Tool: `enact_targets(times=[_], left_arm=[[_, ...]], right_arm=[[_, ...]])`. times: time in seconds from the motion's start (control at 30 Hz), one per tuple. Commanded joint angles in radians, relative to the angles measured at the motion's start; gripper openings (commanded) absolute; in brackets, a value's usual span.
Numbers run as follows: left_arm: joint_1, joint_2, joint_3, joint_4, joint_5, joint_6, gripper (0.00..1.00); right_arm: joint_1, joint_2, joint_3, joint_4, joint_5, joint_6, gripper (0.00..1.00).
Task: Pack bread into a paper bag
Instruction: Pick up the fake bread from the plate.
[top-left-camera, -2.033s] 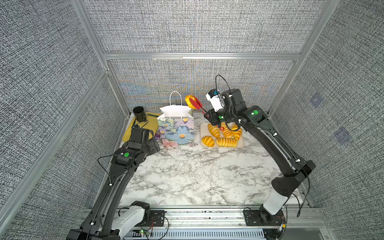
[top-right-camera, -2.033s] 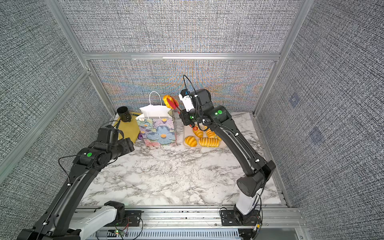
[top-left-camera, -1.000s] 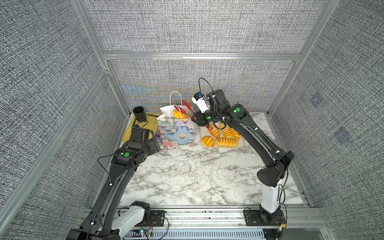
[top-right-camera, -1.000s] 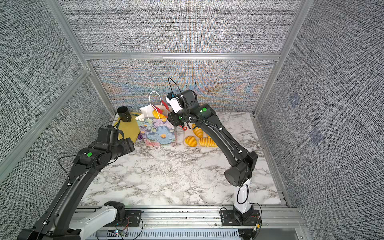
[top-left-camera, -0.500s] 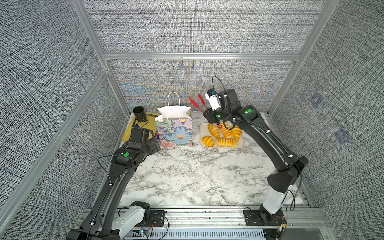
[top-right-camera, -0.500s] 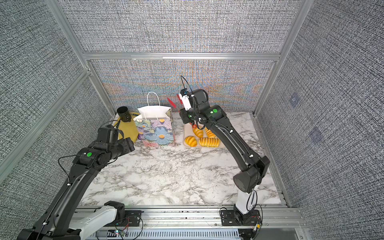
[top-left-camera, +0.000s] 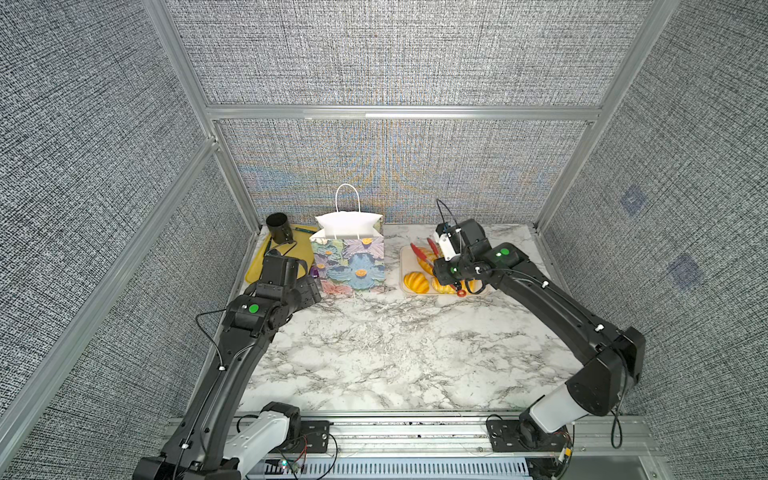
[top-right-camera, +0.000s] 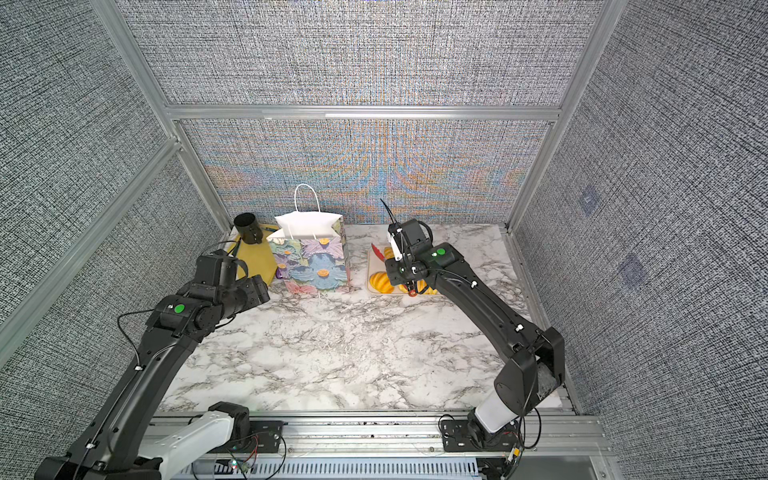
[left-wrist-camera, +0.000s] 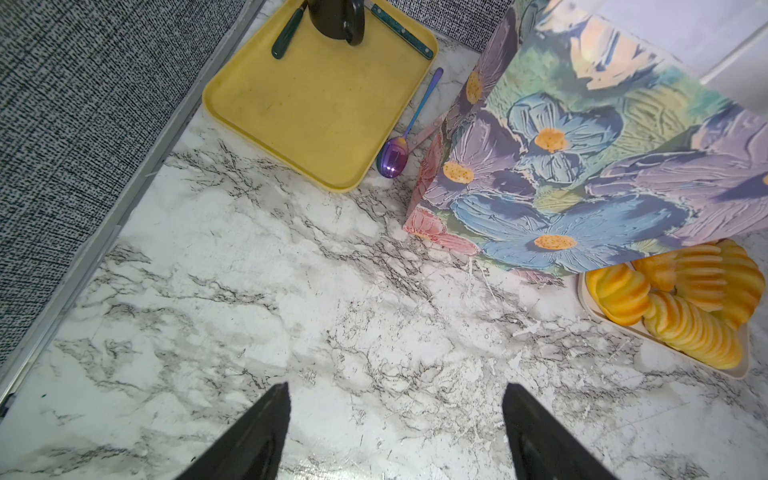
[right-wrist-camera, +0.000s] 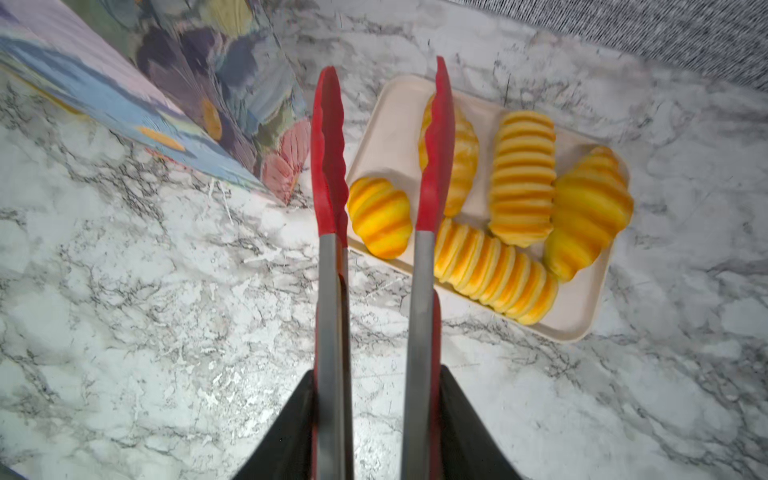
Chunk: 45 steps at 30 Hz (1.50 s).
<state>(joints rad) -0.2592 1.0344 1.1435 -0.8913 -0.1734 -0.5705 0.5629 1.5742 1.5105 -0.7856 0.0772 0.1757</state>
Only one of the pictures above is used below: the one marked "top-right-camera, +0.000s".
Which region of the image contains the floral paper gift bag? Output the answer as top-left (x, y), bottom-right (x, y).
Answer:
top-left (267, 183), bottom-right (350, 294)

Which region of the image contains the yellow striped bread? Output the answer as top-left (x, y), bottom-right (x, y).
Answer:
top-left (369, 271), bottom-right (395, 295)
top-left (398, 280), bottom-right (439, 296)

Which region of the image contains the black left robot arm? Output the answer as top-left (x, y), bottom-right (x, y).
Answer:
top-left (34, 250), bottom-right (269, 479)

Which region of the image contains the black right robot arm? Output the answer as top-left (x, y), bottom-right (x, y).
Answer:
top-left (385, 219), bottom-right (565, 443)

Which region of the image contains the beige bread tray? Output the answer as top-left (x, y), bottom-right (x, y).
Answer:
top-left (366, 246), bottom-right (439, 296)

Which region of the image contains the yellow striped bread front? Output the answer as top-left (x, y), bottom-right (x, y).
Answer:
top-left (398, 280), bottom-right (439, 296)

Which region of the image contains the black cup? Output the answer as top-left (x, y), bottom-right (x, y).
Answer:
top-left (234, 212), bottom-right (264, 245)

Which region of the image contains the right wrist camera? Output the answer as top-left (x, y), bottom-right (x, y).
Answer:
top-left (388, 223), bottom-right (403, 261)

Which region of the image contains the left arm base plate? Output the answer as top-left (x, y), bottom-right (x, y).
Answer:
top-left (220, 420), bottom-right (284, 454)

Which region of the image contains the aluminium front rail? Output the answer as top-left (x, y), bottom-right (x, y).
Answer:
top-left (250, 409), bottom-right (615, 459)

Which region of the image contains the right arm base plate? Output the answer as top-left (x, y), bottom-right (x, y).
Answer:
top-left (438, 415), bottom-right (520, 453)

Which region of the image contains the white slotted cable duct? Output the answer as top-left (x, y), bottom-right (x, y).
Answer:
top-left (176, 457), bottom-right (481, 479)

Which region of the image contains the aluminium cage frame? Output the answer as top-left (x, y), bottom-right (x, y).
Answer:
top-left (1, 1), bottom-right (616, 479)

